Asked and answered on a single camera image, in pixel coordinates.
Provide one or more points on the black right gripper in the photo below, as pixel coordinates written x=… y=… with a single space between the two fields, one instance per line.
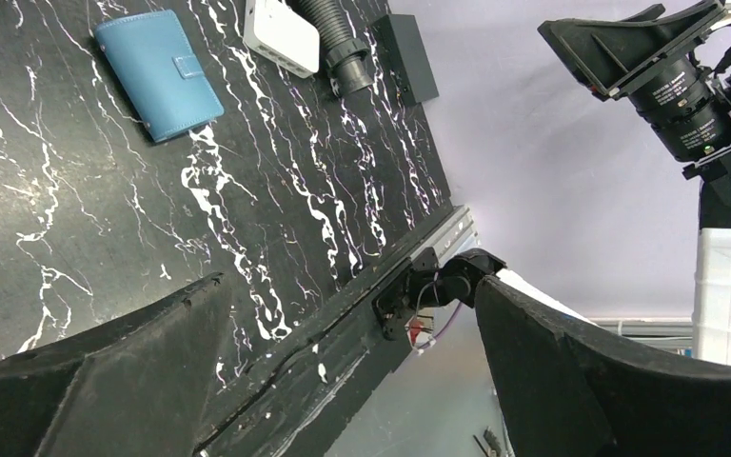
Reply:
x=644 y=57

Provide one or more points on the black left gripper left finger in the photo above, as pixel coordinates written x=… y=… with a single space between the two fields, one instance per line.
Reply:
x=134 y=386

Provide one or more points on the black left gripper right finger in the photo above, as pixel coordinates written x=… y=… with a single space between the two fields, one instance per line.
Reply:
x=568 y=388

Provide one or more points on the light blue card holder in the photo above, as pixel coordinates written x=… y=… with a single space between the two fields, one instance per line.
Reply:
x=155 y=64

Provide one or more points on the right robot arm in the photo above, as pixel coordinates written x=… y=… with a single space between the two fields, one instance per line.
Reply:
x=711 y=318

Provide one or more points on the black flat box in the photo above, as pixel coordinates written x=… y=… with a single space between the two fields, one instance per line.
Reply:
x=407 y=57

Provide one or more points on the white rectangular box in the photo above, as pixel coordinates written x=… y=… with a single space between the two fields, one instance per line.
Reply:
x=273 y=30

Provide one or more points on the aluminium frame rail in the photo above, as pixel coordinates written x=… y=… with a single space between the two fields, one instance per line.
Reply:
x=455 y=234

